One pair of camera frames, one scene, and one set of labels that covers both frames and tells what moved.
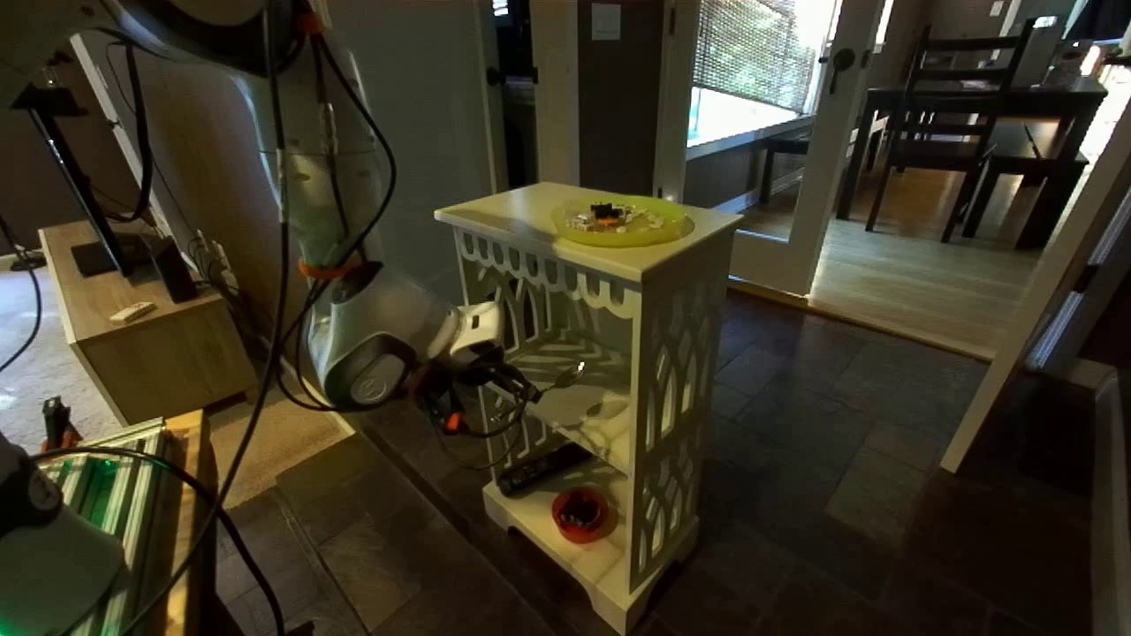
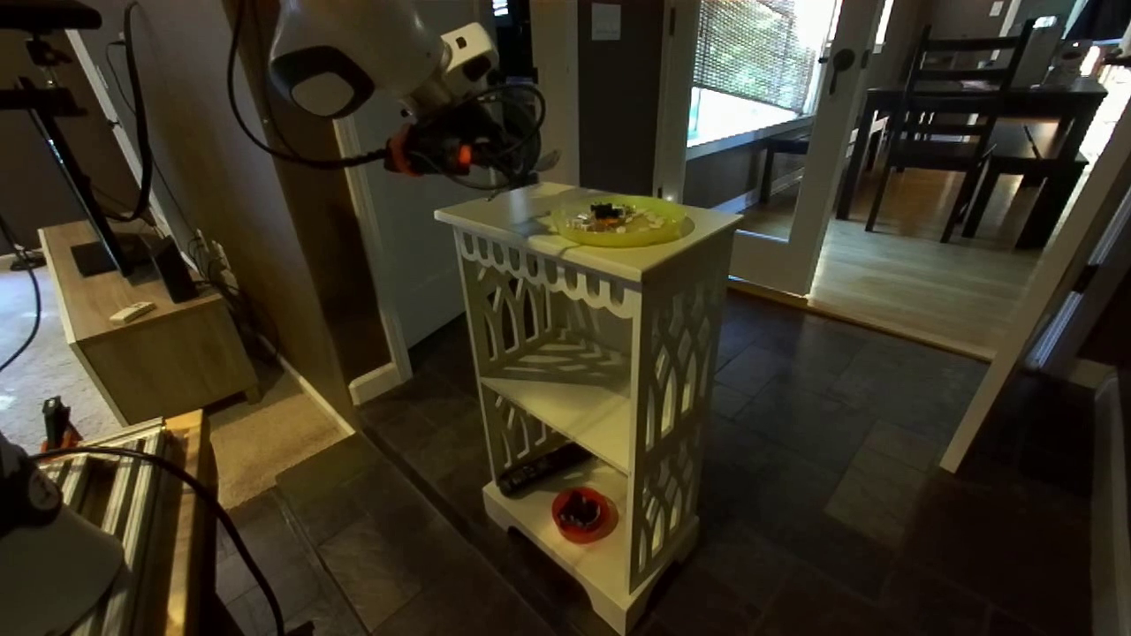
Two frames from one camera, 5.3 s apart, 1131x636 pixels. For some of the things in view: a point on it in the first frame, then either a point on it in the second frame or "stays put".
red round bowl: (580, 514) stays put
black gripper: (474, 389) → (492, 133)
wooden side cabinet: (152, 332) stays put
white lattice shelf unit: (613, 311) stays put
